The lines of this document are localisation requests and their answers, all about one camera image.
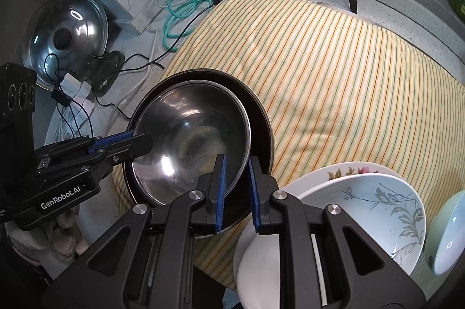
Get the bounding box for red steel bowl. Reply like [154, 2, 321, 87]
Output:
[132, 80, 251, 205]

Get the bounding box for white leaf-pattern plate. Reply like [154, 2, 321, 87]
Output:
[233, 173, 426, 308]

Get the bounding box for floral deep plate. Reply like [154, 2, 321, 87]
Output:
[233, 161, 403, 283]

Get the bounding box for large stainless steel bowl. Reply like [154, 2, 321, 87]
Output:
[123, 69, 274, 231]

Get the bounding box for white ceramic bowl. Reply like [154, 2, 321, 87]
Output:
[424, 190, 464, 276]

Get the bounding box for gloved hand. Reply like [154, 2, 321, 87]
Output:
[5, 205, 89, 261]

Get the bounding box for white charger adapter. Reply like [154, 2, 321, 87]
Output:
[51, 73, 94, 115]

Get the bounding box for dark green suction holder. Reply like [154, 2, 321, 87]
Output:
[86, 50, 124, 97]

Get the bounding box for steel pot lid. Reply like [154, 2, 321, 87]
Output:
[22, 0, 109, 91]

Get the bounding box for yellow striped cloth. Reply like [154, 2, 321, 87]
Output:
[111, 0, 465, 295]

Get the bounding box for white cable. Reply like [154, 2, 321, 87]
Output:
[105, 0, 204, 121]

